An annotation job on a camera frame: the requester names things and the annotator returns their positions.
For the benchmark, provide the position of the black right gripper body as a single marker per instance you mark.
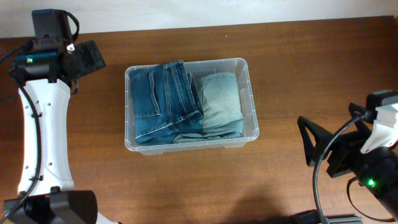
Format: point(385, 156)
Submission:
point(355, 160)

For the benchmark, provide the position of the light blue jeans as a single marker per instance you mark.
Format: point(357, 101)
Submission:
point(223, 118)

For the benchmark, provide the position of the clear plastic storage bin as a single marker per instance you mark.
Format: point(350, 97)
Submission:
point(199, 69)

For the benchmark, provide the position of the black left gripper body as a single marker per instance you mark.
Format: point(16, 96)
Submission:
point(90, 58)

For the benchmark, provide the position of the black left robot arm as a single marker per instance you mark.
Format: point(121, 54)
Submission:
point(46, 70)

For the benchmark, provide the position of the dark blue jeans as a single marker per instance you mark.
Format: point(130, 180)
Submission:
point(165, 103)

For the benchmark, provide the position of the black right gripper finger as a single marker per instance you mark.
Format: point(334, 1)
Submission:
point(315, 140)
point(364, 115)

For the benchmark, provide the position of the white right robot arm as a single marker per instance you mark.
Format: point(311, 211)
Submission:
point(382, 185)

